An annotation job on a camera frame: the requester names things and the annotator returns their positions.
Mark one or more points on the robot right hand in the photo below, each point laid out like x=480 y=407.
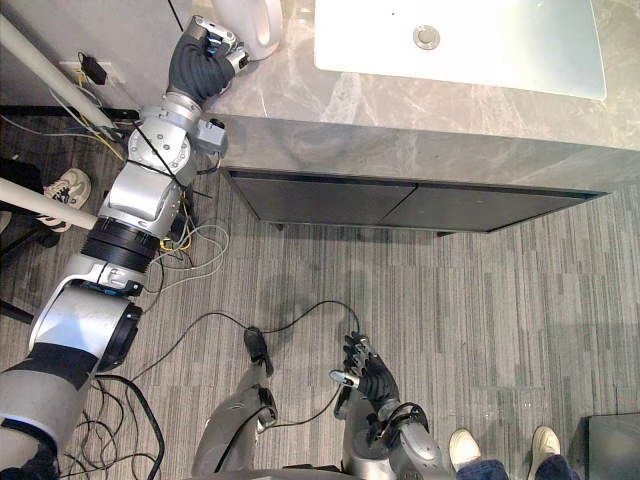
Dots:
x=377 y=380

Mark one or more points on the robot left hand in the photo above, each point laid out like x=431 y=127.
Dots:
x=197 y=67

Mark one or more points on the white ceramic mug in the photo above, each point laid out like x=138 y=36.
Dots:
x=250 y=25

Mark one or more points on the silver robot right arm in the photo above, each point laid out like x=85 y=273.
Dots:
x=420 y=450

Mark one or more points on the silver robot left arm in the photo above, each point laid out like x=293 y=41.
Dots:
x=145 y=200

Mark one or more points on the black plug adapter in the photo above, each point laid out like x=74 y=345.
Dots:
x=94 y=70

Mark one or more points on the person's white shoe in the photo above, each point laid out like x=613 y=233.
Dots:
x=545 y=442
x=465 y=447

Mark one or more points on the robot body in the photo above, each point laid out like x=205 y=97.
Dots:
x=300 y=474

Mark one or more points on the person's leg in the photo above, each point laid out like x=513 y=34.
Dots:
x=555 y=472
x=480 y=472

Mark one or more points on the white metal pole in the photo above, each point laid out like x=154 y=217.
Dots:
x=40 y=202
x=50 y=70

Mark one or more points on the black floor device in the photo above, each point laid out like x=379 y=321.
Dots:
x=177 y=227

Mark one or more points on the black cabinet foot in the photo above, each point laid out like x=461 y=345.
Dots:
x=445 y=233

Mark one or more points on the person's white black sneaker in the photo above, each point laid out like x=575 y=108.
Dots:
x=70 y=185

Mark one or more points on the grey marble vanity cabinet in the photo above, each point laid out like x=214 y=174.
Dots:
x=350 y=150

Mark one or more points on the metal sink drain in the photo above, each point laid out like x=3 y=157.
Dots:
x=426 y=36

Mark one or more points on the dark grey box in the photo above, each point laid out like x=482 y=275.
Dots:
x=615 y=445

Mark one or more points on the black stand base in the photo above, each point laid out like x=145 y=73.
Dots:
x=15 y=310

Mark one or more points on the white sink basin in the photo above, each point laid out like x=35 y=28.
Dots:
x=500 y=40

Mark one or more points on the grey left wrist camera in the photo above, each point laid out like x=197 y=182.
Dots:
x=212 y=136

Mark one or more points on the white wall socket plate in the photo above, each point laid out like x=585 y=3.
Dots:
x=114 y=77

